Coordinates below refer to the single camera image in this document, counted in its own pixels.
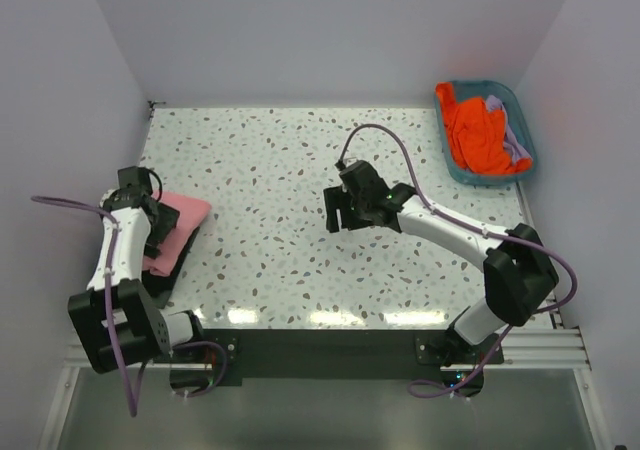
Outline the pink t-shirt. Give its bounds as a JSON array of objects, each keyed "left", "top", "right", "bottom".
[{"left": 142, "top": 192, "right": 212, "bottom": 277}]

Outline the folded black t-shirt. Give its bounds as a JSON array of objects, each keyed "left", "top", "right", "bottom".
[{"left": 142, "top": 227, "right": 200, "bottom": 309}]

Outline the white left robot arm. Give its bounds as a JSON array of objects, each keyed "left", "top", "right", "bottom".
[{"left": 67, "top": 166, "right": 210, "bottom": 374}]

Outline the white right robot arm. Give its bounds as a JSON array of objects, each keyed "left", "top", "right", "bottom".
[{"left": 323, "top": 160, "right": 559, "bottom": 346}]

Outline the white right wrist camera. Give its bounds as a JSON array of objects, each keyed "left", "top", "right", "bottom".
[{"left": 342, "top": 157, "right": 358, "bottom": 167}]

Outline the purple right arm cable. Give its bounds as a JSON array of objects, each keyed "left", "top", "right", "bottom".
[{"left": 335, "top": 124, "right": 579, "bottom": 400}]

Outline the aluminium front rail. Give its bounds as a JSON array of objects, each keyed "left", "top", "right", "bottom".
[{"left": 62, "top": 324, "right": 591, "bottom": 371}]

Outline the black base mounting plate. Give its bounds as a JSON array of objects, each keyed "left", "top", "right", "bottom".
[{"left": 167, "top": 327, "right": 504, "bottom": 391}]

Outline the teal laundry basket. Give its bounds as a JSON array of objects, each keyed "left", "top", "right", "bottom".
[{"left": 434, "top": 80, "right": 537, "bottom": 187}]

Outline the orange t-shirt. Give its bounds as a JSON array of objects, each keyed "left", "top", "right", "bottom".
[{"left": 435, "top": 82, "right": 534, "bottom": 176}]

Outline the lavender t-shirt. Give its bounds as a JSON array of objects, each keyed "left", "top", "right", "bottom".
[{"left": 485, "top": 95, "right": 532, "bottom": 164}]

